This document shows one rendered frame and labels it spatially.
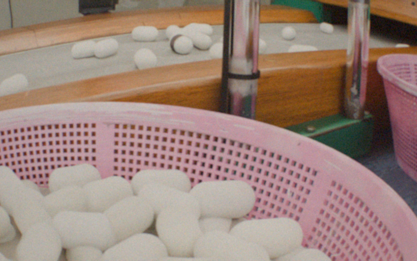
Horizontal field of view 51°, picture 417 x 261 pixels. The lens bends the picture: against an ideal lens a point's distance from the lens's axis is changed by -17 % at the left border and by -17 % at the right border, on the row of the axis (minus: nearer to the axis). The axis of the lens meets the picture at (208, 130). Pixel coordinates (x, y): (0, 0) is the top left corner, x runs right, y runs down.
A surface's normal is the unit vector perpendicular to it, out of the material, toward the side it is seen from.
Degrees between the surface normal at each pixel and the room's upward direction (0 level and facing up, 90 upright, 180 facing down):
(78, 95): 0
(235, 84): 90
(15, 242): 0
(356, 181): 75
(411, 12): 66
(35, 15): 90
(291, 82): 90
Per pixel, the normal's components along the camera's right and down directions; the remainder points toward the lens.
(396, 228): -0.95, -0.28
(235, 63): -0.43, 0.29
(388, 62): 0.73, 0.00
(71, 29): 0.46, -0.46
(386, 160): 0.04, -0.94
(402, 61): 0.50, 0.05
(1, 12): 0.55, 0.30
